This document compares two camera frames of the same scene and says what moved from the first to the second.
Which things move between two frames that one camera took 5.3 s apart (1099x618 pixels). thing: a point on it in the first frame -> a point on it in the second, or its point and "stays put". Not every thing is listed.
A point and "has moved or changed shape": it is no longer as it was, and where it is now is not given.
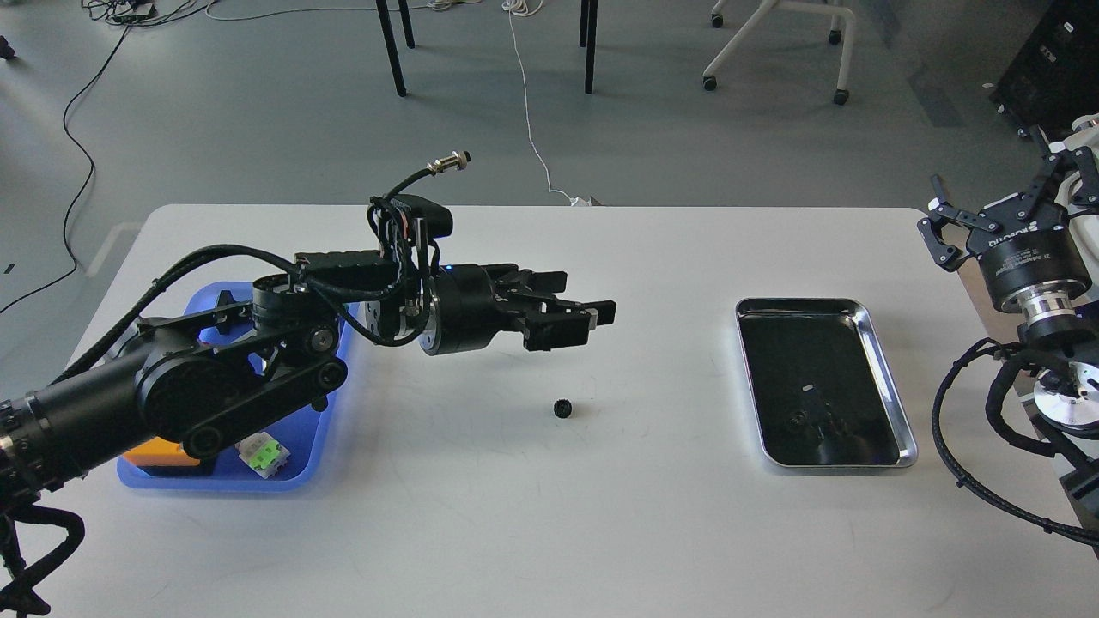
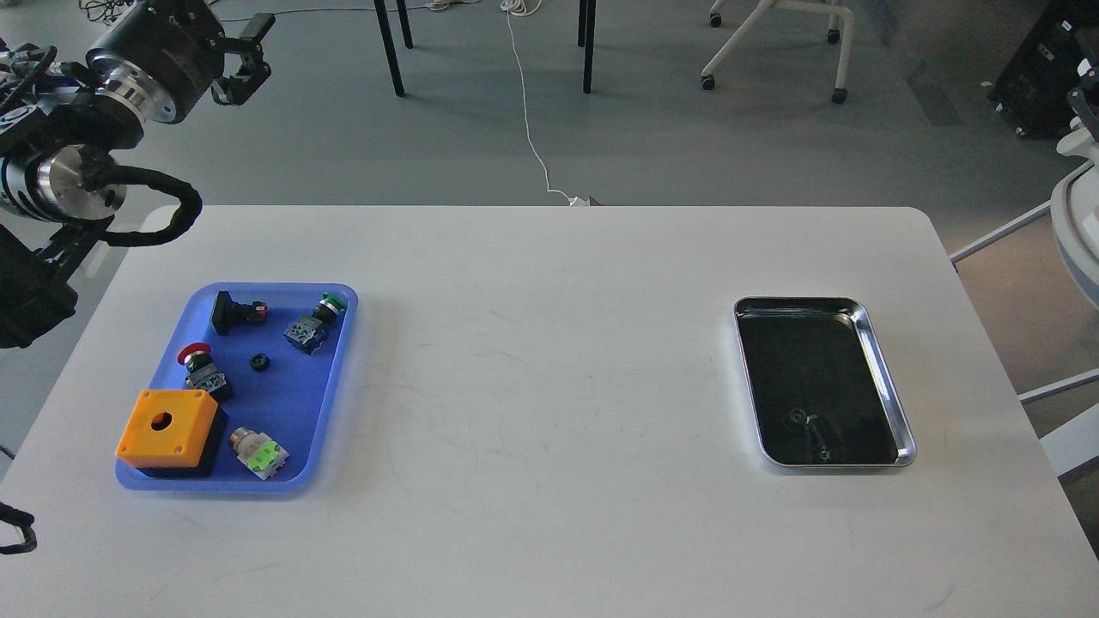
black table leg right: (590, 33) stays put
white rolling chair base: (841, 94) stays put
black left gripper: (471, 303) -> (160, 57)
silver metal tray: (821, 388) stays put
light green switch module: (264, 454) stays put
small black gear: (562, 408) has moved or changed shape
